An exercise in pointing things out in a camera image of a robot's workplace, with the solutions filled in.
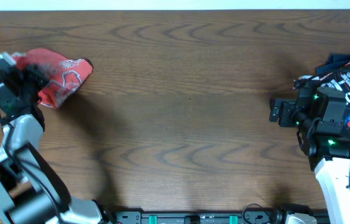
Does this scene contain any red Boyd soccer t-shirt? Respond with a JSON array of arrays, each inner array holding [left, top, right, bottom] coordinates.
[[11, 48, 93, 109]]

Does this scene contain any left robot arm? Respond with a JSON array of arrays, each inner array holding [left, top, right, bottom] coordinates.
[[0, 52, 113, 224]]

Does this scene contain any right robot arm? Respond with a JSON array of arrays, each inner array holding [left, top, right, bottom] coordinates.
[[269, 78, 350, 223]]

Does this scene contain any black rail cable loop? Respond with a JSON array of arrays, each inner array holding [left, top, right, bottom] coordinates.
[[242, 203, 272, 224]]

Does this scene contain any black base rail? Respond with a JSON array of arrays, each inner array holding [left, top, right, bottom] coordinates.
[[116, 210, 272, 224]]

